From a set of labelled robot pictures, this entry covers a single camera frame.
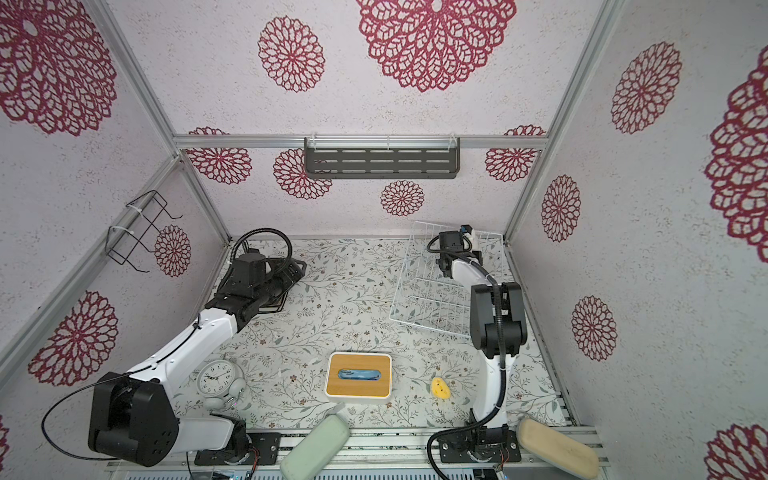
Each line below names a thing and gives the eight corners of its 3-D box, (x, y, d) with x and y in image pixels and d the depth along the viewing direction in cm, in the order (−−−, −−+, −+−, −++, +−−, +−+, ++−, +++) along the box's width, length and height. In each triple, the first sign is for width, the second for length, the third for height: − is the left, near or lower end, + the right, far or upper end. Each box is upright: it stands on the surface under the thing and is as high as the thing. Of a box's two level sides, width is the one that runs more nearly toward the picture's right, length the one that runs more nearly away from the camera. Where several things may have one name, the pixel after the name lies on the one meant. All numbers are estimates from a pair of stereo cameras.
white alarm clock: (192, 411, 82) (183, 406, 78) (209, 365, 90) (202, 359, 86) (241, 411, 82) (234, 406, 78) (254, 365, 90) (248, 359, 86)
